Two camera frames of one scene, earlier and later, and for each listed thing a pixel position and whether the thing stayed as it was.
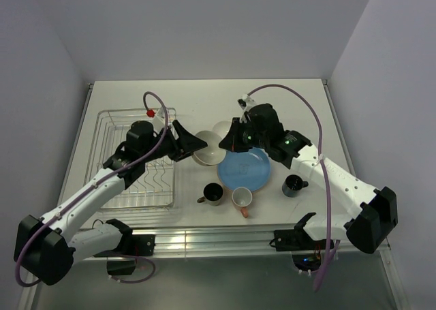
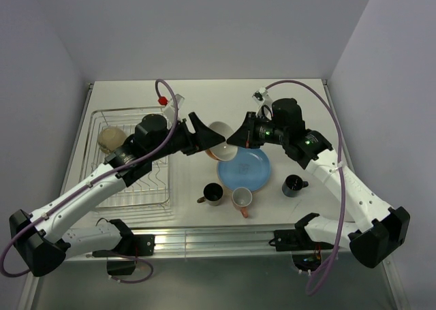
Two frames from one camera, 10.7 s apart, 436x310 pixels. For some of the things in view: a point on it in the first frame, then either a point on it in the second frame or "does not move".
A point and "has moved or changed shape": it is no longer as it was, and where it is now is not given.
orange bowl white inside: x=221 y=128 has moved or changed shape
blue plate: x=251 y=169 does not move
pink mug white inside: x=242 y=197 does not move
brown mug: x=212 y=193 does not move
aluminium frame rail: x=210 y=241 does not move
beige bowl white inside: x=211 y=155 to x=110 y=137
